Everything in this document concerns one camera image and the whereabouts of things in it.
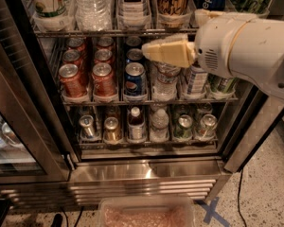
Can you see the top wire shelf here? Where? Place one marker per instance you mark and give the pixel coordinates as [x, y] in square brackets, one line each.
[115, 33]

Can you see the clear water bottle top shelf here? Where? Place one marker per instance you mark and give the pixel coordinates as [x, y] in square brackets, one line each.
[93, 15]

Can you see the clear water bottle bottom shelf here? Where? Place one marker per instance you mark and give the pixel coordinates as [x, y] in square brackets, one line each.
[159, 126]

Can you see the stainless steel fridge cabinet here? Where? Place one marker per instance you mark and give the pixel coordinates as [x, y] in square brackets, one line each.
[96, 174]

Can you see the white black label bottle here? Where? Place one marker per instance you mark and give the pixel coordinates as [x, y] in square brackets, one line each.
[130, 8]

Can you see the gold can bottom shelf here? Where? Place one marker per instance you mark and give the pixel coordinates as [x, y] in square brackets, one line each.
[112, 131]

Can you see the orange soda can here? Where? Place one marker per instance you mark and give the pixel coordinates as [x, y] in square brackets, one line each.
[104, 82]
[72, 80]
[78, 44]
[106, 56]
[75, 57]
[105, 42]

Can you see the black object floor left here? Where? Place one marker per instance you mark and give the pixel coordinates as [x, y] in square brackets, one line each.
[57, 221]

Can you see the blue tape cross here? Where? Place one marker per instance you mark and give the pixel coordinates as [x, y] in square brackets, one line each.
[210, 212]

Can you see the blue pepsi can front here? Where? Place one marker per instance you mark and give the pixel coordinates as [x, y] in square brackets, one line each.
[135, 79]

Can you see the orange soda can rear left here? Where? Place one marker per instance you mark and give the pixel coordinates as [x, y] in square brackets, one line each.
[78, 44]

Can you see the clear water bottle shelf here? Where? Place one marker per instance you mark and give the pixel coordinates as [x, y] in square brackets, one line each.
[159, 126]
[93, 15]

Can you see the wire shelf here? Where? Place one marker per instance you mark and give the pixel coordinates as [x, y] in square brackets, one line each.
[150, 102]
[115, 33]
[146, 144]

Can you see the clear plastic bin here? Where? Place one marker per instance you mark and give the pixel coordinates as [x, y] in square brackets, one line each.
[146, 211]

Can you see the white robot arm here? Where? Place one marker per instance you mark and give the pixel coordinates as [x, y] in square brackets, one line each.
[229, 45]

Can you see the bottom wire shelf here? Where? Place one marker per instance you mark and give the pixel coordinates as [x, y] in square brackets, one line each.
[146, 144]

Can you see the middle wire shelf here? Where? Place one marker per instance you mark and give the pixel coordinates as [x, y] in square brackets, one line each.
[150, 102]

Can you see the orange soda can front left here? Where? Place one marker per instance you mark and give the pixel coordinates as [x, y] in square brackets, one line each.
[72, 80]

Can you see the clear water bottle front middle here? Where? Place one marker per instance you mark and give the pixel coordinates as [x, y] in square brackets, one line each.
[165, 81]

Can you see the green soda can front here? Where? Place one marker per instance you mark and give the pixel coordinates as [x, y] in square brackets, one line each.
[222, 85]

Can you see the white green tall can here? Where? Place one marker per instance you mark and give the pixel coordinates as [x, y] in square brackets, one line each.
[50, 0]

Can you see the green white can bottom right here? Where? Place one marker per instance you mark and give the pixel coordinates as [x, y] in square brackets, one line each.
[206, 127]

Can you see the silver can bottom left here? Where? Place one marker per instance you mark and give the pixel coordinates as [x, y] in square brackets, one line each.
[87, 124]

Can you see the blue pepsi can rear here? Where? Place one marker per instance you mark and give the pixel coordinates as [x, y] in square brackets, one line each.
[133, 42]

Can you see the orange soda can middle left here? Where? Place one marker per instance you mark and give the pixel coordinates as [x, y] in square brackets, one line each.
[75, 57]

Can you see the green can bottom shelf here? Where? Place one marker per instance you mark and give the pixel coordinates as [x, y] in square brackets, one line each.
[183, 127]

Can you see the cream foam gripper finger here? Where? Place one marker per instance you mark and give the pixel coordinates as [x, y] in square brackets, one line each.
[202, 16]
[175, 50]

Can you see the blue pepsi can middle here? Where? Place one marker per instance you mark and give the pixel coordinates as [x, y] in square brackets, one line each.
[134, 55]

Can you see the open fridge door right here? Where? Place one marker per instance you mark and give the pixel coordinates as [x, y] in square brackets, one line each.
[258, 122]

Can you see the glass fridge door left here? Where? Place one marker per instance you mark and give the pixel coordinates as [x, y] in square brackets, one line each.
[25, 104]

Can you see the brown tea bottle bottom shelf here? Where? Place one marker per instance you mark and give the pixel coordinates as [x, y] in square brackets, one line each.
[136, 124]

